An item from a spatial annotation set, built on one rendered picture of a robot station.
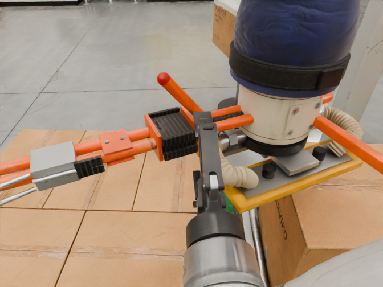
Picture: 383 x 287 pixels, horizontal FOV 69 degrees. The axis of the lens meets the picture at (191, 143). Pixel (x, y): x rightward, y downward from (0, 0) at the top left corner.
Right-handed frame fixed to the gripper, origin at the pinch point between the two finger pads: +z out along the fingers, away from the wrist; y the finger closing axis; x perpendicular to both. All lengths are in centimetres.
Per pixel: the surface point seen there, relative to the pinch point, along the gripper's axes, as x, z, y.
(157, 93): -24, 251, 122
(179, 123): -3.7, 6.2, -1.4
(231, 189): 6.4, -0.1, 11.3
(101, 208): -39, 43, 67
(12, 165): -31.7, -2.7, -0.4
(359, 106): 107, 101, 56
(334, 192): 38.3, 10.2, 26.2
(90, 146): -19.9, 1.7, -0.4
